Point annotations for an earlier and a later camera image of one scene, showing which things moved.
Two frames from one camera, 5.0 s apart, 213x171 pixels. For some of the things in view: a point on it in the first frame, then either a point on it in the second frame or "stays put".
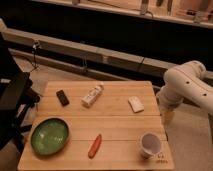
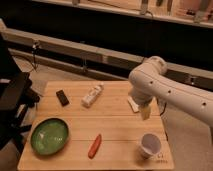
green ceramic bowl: (50, 136) stays put
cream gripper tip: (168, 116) -> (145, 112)
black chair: (17, 97) stays put
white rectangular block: (135, 104) stays put
